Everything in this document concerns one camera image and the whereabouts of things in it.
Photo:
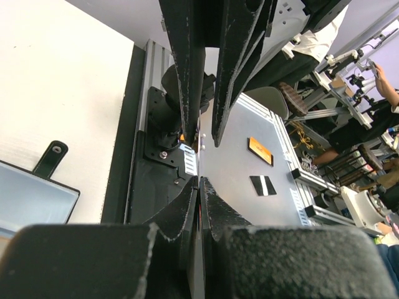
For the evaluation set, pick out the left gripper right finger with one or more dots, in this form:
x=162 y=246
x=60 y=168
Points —
x=242 y=260

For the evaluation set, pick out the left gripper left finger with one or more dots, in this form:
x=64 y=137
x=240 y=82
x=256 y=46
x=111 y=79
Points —
x=148 y=260

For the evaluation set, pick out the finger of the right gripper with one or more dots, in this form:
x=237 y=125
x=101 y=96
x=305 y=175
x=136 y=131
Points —
x=184 y=27
x=245 y=24

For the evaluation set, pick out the black card holder wallet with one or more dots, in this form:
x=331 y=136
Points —
x=32 y=197

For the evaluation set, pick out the black white card on table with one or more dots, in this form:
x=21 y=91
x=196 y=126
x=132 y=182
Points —
x=263 y=185

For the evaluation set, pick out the orange card on metal table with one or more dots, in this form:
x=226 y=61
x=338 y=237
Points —
x=260 y=151

